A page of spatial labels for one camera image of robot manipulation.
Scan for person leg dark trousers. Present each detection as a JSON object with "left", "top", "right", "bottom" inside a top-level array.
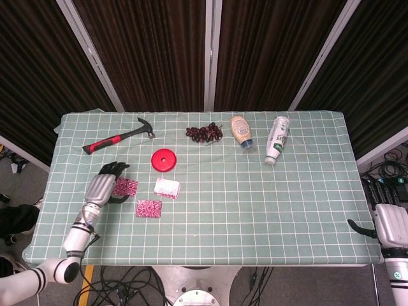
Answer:
[{"left": 0, "top": 203, "right": 41, "bottom": 237}]

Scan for black floor cable bundle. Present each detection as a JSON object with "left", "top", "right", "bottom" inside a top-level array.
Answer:
[{"left": 72, "top": 266, "right": 169, "bottom": 306}]

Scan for red black claw hammer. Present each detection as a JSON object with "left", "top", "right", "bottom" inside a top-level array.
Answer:
[{"left": 82, "top": 117, "right": 156, "bottom": 156}]

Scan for coiled black green cables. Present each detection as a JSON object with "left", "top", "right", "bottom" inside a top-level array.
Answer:
[{"left": 366, "top": 143, "right": 408, "bottom": 186}]

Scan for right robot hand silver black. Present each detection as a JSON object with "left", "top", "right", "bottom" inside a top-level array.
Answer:
[{"left": 347, "top": 178, "right": 408, "bottom": 252}]

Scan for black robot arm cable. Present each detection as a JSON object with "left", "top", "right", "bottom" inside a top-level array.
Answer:
[{"left": 79, "top": 232, "right": 101, "bottom": 261}]

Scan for beige squeeze sauce bottle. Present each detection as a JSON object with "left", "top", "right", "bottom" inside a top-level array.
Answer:
[{"left": 229, "top": 115, "right": 258, "bottom": 154}]

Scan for white partition base rail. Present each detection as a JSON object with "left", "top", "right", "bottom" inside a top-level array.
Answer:
[
  {"left": 0, "top": 135, "right": 51, "bottom": 173},
  {"left": 356, "top": 126, "right": 408, "bottom": 169}
]

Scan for white pink packet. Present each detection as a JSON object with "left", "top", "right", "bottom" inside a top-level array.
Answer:
[{"left": 153, "top": 177, "right": 181, "bottom": 201}]

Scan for pink patterned packet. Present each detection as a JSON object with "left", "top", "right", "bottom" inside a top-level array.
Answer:
[
  {"left": 112, "top": 177, "right": 139, "bottom": 197},
  {"left": 135, "top": 199, "right": 163, "bottom": 220}
]

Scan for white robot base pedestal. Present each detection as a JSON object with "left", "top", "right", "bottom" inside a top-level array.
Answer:
[{"left": 149, "top": 266, "right": 243, "bottom": 306}]

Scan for red round disc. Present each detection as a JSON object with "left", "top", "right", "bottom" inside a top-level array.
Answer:
[{"left": 150, "top": 148, "right": 178, "bottom": 174}]

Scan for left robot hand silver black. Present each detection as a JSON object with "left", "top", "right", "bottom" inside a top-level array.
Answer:
[{"left": 84, "top": 161, "right": 132, "bottom": 206}]

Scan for dark red grape bunch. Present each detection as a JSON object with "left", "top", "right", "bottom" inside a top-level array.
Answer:
[{"left": 185, "top": 122, "right": 224, "bottom": 147}]

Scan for white partition post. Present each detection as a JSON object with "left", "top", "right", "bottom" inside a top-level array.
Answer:
[
  {"left": 288, "top": 0, "right": 363, "bottom": 112},
  {"left": 203, "top": 0, "right": 223, "bottom": 112},
  {"left": 56, "top": 0, "right": 126, "bottom": 113}
]

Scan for dark brown curtain panel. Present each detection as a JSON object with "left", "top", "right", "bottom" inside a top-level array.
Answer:
[
  {"left": 296, "top": 0, "right": 408, "bottom": 159},
  {"left": 0, "top": 0, "right": 117, "bottom": 166},
  {"left": 214, "top": 0, "right": 347, "bottom": 112},
  {"left": 72, "top": 0, "right": 208, "bottom": 113}
]

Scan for black cable with green plug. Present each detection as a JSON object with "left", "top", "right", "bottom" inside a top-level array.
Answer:
[{"left": 245, "top": 266, "right": 275, "bottom": 306}]

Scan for green checked tablecloth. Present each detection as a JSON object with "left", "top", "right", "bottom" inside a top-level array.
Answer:
[{"left": 21, "top": 110, "right": 384, "bottom": 267}]

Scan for white green drink bottle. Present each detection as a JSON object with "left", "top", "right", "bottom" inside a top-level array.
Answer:
[{"left": 263, "top": 115, "right": 291, "bottom": 166}]

